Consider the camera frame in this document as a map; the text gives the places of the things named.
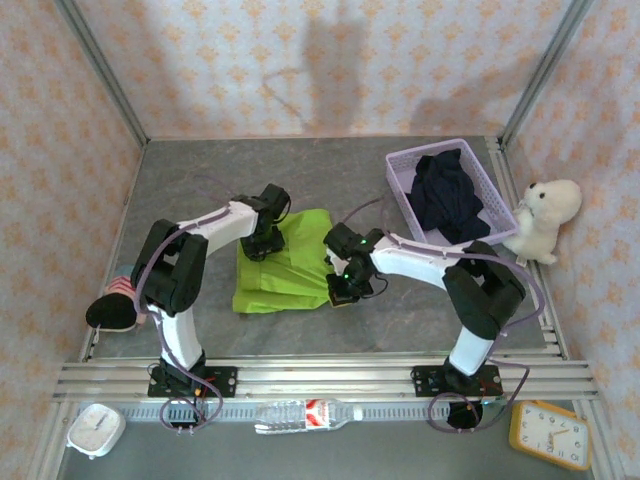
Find lime green shorts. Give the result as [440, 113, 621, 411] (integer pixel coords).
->
[231, 208, 335, 315]

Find navy blue trousers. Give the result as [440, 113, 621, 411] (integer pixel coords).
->
[405, 148, 493, 246]

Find lavender plastic basket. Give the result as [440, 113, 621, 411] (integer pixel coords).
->
[384, 137, 521, 247]

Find clear plastic water bottle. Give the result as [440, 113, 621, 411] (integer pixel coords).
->
[253, 398, 365, 435]

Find striped-hat rag doll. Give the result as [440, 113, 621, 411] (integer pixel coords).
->
[84, 263, 151, 335]

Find white plush toy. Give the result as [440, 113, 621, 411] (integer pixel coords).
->
[501, 178, 584, 267]

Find yellow square clock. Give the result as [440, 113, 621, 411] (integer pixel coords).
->
[508, 399, 594, 472]

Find white square clock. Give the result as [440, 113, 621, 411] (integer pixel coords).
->
[66, 403, 127, 460]

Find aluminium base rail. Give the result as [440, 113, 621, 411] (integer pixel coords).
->
[52, 355, 599, 404]

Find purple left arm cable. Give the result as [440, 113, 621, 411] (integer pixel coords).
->
[132, 174, 261, 437]

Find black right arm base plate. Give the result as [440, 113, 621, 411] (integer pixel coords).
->
[410, 364, 502, 399]

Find white slotted cable duct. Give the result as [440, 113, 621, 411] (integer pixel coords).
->
[118, 401, 502, 423]

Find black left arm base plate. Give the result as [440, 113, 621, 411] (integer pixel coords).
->
[147, 365, 239, 400]

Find aluminium side rail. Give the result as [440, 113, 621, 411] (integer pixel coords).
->
[76, 141, 151, 363]
[486, 136, 570, 360]

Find aluminium frame post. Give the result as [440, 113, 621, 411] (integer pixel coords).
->
[53, 0, 152, 147]
[499, 0, 597, 146]

